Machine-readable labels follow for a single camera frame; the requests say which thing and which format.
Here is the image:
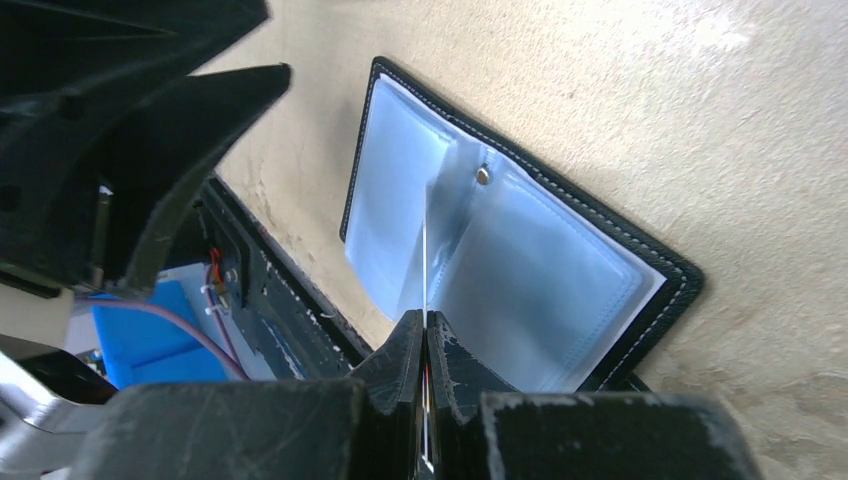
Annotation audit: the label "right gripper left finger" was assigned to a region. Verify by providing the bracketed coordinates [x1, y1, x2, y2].
[70, 310, 424, 479]

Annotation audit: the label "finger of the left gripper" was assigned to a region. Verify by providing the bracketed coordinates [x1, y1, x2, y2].
[1, 1, 269, 219]
[102, 64, 292, 299]

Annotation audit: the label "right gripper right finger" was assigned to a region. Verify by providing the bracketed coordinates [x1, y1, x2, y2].
[426, 312, 763, 479]

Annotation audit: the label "single gold VIP card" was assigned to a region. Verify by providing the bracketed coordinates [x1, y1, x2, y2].
[418, 182, 433, 479]

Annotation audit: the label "black card holder wallet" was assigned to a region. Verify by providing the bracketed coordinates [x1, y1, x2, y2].
[340, 56, 705, 392]

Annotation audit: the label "blue plastic bins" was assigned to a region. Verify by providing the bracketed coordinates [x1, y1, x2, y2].
[92, 306, 228, 389]

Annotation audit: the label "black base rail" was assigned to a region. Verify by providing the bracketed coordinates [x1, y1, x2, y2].
[198, 177, 373, 379]

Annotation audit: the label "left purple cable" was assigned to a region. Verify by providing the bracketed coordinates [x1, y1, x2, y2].
[72, 294, 250, 382]

